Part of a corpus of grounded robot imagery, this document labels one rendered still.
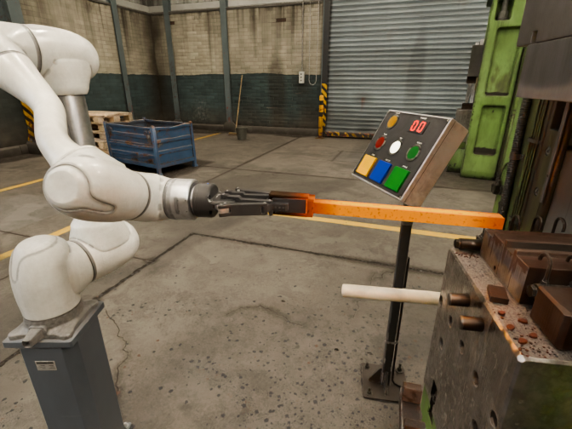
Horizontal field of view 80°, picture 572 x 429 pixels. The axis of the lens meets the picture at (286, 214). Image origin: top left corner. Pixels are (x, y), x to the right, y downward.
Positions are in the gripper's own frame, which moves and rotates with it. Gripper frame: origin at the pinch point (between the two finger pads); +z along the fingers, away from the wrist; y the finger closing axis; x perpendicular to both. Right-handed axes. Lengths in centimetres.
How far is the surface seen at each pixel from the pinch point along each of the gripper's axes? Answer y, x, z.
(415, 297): -35, -44, 37
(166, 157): -406, -79, -248
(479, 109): -451, -15, 190
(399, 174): -44, -4, 28
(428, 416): -8, -64, 37
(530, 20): -14, 34, 44
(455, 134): -44, 8, 43
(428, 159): -40, 1, 36
